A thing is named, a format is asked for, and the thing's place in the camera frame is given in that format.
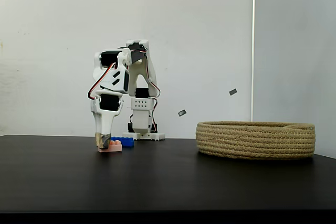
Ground pink lego block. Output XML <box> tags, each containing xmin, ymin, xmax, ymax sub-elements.
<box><xmin>97</xmin><ymin>140</ymin><xmax>123</xmax><ymax>154</ymax></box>

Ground red white black wrist cable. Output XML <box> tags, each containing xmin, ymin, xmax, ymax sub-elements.
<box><xmin>87</xmin><ymin>62</ymin><xmax>118</xmax><ymax>101</ymax></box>

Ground white vertical wall trim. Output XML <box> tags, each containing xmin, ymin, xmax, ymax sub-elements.
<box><xmin>251</xmin><ymin>0</ymin><xmax>256</xmax><ymax>122</ymax></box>

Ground blue lego block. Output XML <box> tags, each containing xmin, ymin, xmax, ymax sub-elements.
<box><xmin>110</xmin><ymin>136</ymin><xmax>135</xmax><ymax>148</ymax></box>

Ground woven rope basket tray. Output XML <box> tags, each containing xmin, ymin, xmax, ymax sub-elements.
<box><xmin>195</xmin><ymin>121</ymin><xmax>316</xmax><ymax>161</ymax></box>

